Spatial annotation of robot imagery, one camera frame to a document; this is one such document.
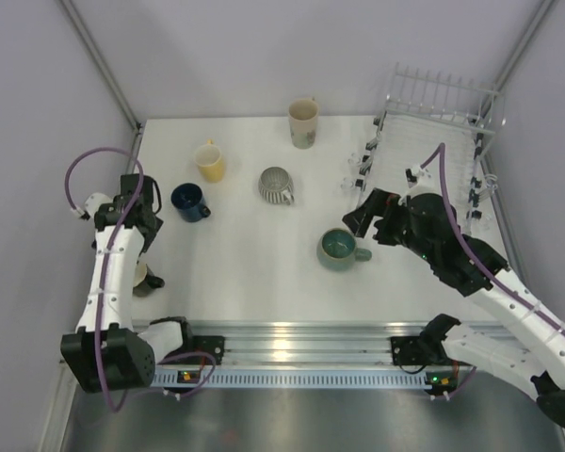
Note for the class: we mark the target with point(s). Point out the black mug cream inside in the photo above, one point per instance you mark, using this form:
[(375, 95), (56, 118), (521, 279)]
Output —
[(145, 282)]

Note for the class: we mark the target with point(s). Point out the right aluminium frame post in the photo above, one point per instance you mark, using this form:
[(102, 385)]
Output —
[(541, 13)]

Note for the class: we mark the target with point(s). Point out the dark blue mug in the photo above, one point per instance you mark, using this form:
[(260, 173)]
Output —
[(190, 203)]

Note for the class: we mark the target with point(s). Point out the tall beige floral cup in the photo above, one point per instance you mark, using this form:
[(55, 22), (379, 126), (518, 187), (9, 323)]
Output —
[(303, 117)]

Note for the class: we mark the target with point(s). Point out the perforated cable duct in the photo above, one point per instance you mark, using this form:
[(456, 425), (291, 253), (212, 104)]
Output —
[(319, 379)]

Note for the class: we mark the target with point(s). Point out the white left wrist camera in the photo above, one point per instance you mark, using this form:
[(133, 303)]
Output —
[(91, 206)]

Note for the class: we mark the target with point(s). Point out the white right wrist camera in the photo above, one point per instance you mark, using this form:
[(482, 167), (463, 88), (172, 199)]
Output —
[(420, 181)]

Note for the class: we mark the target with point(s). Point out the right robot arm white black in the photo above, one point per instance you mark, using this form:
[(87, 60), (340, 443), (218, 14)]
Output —
[(426, 225)]

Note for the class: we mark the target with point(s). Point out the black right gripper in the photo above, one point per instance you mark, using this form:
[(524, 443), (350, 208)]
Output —
[(377, 204)]

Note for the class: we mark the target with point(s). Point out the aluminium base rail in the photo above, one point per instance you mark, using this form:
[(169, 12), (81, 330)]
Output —
[(306, 344)]

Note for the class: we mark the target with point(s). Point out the clear dish rack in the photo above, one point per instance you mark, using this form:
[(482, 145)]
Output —
[(422, 109)]

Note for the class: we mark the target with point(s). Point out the grey striped mug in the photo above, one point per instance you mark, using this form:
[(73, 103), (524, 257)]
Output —
[(275, 186)]

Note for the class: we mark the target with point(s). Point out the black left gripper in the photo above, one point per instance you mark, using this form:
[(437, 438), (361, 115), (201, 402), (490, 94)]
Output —
[(151, 237)]

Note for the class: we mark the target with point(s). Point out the aluminium frame post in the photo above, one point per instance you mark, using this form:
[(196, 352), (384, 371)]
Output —
[(541, 13), (82, 31)]

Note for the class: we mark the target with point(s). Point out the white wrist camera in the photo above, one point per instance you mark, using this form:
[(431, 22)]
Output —
[(91, 206), (420, 181)]

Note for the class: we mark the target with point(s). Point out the yellow mug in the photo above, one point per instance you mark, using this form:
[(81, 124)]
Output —
[(210, 162)]

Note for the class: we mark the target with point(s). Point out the teal green mug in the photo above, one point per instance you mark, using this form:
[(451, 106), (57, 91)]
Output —
[(338, 250)]

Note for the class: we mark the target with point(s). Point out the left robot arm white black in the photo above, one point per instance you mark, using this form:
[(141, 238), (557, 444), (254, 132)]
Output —
[(104, 352)]

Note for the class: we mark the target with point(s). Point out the left aluminium frame post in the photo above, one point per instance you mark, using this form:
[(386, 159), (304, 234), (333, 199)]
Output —
[(82, 31)]

